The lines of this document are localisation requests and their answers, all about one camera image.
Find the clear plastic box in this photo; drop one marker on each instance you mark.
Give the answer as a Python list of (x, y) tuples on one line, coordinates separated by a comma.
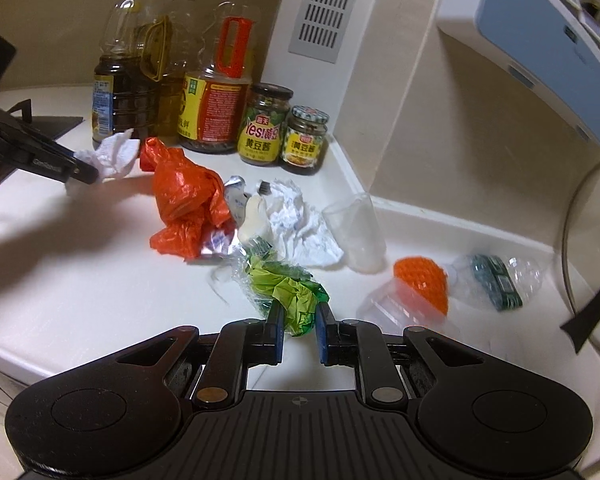
[(390, 310)]

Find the red label oil bottle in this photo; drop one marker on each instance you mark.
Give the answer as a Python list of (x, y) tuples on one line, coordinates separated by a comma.
[(215, 105)]

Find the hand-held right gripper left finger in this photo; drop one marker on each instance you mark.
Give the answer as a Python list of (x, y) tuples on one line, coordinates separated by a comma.
[(278, 330)]

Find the green plastic wrapper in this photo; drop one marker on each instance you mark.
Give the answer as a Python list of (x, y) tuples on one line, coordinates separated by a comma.
[(285, 295)]

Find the small sauce jar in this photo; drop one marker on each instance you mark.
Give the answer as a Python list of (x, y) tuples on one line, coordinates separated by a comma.
[(304, 145)]

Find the blue label oil bottle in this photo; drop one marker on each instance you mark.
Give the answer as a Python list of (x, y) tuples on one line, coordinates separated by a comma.
[(125, 100)]

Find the large sauce jar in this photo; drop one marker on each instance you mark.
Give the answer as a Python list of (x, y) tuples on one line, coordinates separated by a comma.
[(262, 135)]

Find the yellow oil bottle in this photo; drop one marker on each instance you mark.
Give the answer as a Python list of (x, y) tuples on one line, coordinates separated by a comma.
[(175, 90)]

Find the white paper towel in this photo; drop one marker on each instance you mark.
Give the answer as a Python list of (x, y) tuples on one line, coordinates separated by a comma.
[(305, 230)]

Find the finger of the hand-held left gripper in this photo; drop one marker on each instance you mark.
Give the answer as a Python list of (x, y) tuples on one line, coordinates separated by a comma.
[(75, 165)]

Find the silver foil packet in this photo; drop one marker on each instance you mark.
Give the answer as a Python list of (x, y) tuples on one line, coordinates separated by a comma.
[(230, 240)]

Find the clear plastic cup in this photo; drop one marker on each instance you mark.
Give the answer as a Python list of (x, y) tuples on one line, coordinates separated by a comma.
[(355, 235)]

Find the orange plastic bag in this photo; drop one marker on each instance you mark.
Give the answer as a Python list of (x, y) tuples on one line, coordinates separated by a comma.
[(185, 190)]

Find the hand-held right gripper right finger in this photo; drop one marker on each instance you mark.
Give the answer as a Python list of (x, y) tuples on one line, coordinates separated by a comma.
[(322, 332)]

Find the small white tissue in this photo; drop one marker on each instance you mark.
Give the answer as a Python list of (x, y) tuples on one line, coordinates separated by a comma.
[(115, 157)]

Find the silver wall vent grille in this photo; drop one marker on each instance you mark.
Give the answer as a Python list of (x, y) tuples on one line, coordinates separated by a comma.
[(325, 10)]

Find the cream plastic piece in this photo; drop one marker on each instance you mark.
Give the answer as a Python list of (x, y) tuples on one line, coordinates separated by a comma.
[(255, 217)]

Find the blue white wall appliance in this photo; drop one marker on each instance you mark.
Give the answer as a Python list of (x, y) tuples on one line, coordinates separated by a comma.
[(520, 35)]

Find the crushed clear water bottle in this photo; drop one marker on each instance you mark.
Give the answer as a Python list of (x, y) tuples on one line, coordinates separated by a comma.
[(500, 280)]

